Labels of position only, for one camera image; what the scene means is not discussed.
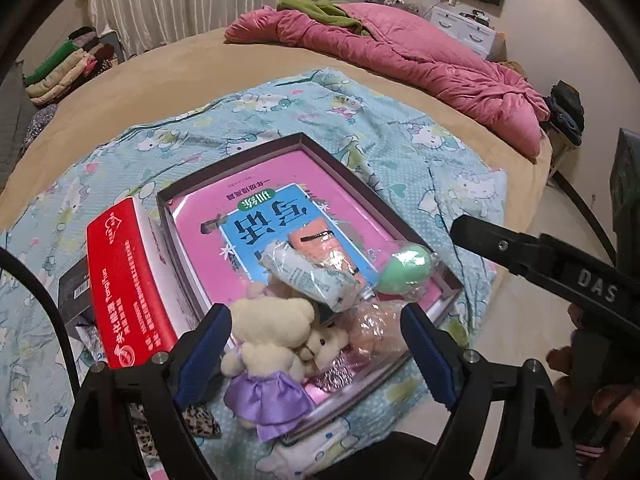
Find dark patterned pillow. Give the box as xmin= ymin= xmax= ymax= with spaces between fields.
xmin=20 ymin=104 xmax=60 ymax=160

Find dark green furniture panel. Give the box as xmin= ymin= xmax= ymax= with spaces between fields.
xmin=609 ymin=127 xmax=640 ymax=286

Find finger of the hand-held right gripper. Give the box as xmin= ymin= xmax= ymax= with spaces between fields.
xmin=449 ymin=214 xmax=557 ymax=283

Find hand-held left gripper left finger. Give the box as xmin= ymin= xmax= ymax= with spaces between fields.
xmin=60 ymin=302 xmax=234 ymax=480

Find white curtain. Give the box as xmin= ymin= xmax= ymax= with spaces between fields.
xmin=85 ymin=0 xmax=297 ymax=60

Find leopard print cloth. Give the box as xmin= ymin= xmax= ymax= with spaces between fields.
xmin=129 ymin=402 xmax=222 ymax=461

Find green egg sponge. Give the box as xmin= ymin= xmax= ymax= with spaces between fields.
xmin=376 ymin=244 xmax=440 ymax=295

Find pink quilt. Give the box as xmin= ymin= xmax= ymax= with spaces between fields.
xmin=224 ymin=2 xmax=551 ymax=165

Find green cloth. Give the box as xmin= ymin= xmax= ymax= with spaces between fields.
xmin=276 ymin=0 xmax=373 ymax=37

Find person's right hand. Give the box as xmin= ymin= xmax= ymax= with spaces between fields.
xmin=546 ymin=304 xmax=583 ymax=396

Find white drawer cabinet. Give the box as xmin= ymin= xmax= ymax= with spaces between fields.
xmin=429 ymin=2 xmax=502 ymax=59

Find stack of folded clothes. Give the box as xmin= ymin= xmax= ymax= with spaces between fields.
xmin=25 ymin=26 xmax=125 ymax=107

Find pink book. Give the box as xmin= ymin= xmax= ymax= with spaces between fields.
xmin=169 ymin=149 xmax=443 ymax=428

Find grey quilted sofa cover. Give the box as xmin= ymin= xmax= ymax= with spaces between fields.
xmin=0 ymin=67 xmax=32 ymax=173

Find salmon cloth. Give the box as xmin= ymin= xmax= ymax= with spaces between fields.
xmin=287 ymin=227 xmax=376 ymax=291

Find dark clothes on stool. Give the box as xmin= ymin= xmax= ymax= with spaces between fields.
xmin=541 ymin=80 xmax=586 ymax=147

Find red tissue pack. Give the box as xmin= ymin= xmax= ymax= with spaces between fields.
xmin=85 ymin=197 xmax=182 ymax=372

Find black cable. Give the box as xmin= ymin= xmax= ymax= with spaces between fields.
xmin=0 ymin=247 xmax=82 ymax=393

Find light blue soft packet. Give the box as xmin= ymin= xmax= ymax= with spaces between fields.
xmin=262 ymin=241 xmax=362 ymax=313

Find small plush bear pink dress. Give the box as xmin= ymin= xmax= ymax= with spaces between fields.
xmin=299 ymin=327 xmax=353 ymax=376

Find small black box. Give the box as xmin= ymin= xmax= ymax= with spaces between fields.
xmin=56 ymin=255 xmax=95 ymax=327

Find light blue cartoon printed blanket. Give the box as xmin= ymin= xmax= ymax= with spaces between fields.
xmin=0 ymin=67 xmax=508 ymax=480

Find beige teddy bear purple dress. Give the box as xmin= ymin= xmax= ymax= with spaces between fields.
xmin=220 ymin=296 xmax=317 ymax=443

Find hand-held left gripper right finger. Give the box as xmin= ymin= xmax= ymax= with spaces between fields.
xmin=400 ymin=302 xmax=576 ymax=480

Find beige bed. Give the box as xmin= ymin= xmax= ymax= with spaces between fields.
xmin=0 ymin=25 xmax=555 ymax=281

